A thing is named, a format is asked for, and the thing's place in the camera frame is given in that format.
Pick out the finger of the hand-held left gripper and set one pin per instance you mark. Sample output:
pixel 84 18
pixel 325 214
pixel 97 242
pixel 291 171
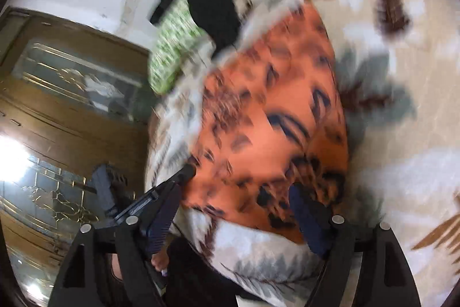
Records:
pixel 106 192
pixel 161 193

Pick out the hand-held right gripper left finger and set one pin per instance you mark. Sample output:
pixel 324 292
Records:
pixel 163 220

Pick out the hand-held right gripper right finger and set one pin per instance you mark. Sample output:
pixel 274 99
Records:
pixel 307 220

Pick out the orange floral cloth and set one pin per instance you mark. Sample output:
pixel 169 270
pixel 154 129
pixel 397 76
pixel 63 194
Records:
pixel 258 120

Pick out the person's left hand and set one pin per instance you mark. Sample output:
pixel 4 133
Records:
pixel 160 262

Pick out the person's black pants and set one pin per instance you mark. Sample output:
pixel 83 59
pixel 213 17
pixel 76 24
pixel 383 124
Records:
pixel 194 274

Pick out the wooden glass-panel door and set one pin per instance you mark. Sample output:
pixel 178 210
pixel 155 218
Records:
pixel 72 127

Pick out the leaf printed blanket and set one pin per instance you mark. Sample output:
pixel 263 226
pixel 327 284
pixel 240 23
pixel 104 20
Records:
pixel 413 166

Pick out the green patterned pillow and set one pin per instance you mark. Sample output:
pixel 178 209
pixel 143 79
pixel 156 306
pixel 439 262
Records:
pixel 169 51

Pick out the black garment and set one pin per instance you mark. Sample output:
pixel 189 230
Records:
pixel 212 12

